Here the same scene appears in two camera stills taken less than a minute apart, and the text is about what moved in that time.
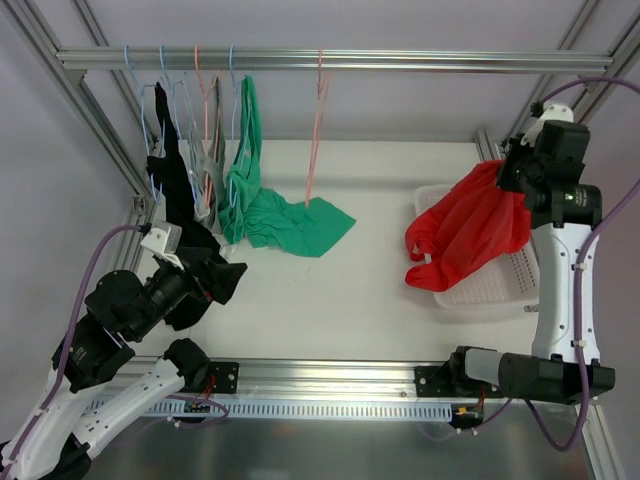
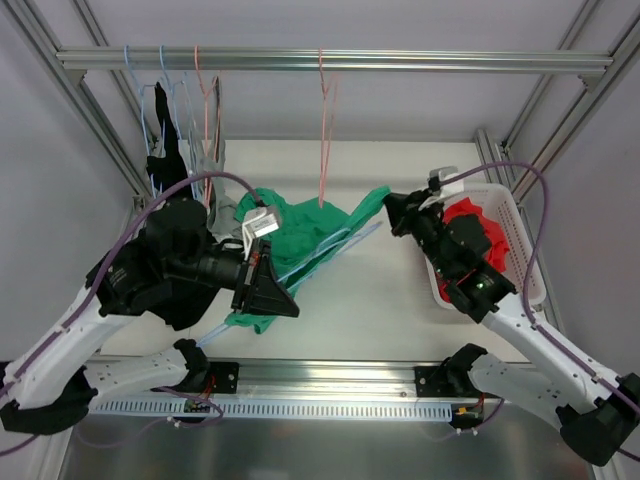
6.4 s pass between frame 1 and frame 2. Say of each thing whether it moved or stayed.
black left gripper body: moved
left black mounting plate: stayed
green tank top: moved
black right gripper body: moved
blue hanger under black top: stayed
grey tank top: stayed
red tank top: moved
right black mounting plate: stayed
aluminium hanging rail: stayed
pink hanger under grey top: stayed
